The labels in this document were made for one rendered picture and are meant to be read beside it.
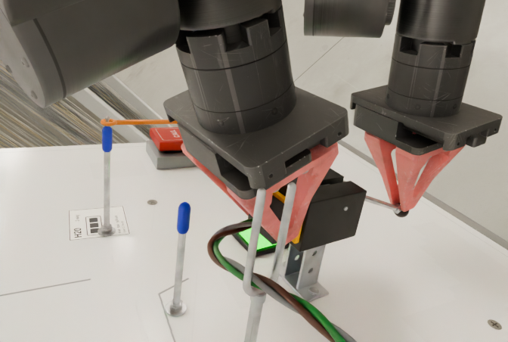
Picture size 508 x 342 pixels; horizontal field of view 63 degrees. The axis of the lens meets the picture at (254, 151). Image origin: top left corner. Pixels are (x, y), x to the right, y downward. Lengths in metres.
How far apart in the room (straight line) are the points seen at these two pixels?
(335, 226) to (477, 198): 1.29
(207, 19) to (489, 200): 1.44
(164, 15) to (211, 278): 0.23
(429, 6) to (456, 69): 0.05
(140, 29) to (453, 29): 0.22
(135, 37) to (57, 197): 0.31
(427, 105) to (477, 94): 1.54
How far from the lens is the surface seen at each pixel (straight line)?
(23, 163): 0.53
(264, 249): 0.38
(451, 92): 0.34
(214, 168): 0.23
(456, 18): 0.32
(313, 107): 0.23
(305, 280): 0.35
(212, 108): 0.21
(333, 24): 0.32
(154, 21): 0.16
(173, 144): 0.50
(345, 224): 0.32
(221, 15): 0.19
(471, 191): 1.61
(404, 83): 0.34
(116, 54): 0.16
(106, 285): 0.34
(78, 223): 0.41
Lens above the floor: 1.33
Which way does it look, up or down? 36 degrees down
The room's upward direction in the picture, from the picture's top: 45 degrees counter-clockwise
